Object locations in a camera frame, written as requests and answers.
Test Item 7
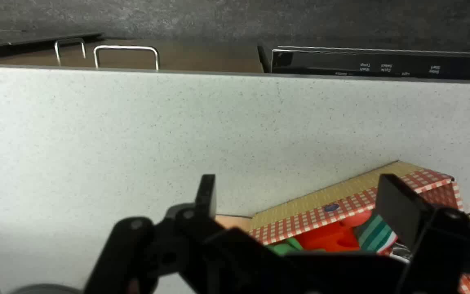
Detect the green toy vegetable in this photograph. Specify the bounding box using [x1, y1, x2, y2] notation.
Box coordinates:
[265, 239, 304, 258]

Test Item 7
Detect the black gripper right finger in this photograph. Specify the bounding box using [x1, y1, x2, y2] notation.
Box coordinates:
[375, 173, 470, 294]

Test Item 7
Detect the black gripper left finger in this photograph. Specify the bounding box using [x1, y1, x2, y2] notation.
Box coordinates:
[84, 173, 231, 294]

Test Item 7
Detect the red toy food piece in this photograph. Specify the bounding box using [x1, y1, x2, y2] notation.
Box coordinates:
[298, 211, 375, 253]

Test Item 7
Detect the striped toy food packet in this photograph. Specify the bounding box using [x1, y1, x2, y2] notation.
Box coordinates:
[353, 212, 397, 255]

